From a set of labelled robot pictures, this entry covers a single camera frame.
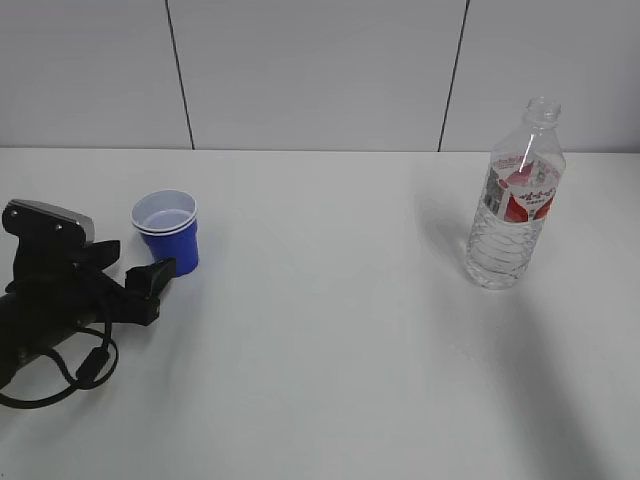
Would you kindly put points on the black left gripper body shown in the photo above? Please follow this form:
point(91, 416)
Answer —
point(118, 304)

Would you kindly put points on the blue paper cup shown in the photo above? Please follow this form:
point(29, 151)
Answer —
point(167, 222)

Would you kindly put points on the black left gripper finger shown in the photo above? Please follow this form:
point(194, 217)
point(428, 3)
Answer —
point(101, 255)
point(150, 280)

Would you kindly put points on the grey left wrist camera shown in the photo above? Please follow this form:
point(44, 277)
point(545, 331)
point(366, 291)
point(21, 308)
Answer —
point(49, 236)

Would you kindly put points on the clear Wahaha water bottle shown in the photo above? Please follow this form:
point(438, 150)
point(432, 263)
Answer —
point(521, 183)

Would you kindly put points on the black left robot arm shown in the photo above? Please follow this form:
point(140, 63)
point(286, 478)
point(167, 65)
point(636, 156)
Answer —
point(55, 292)

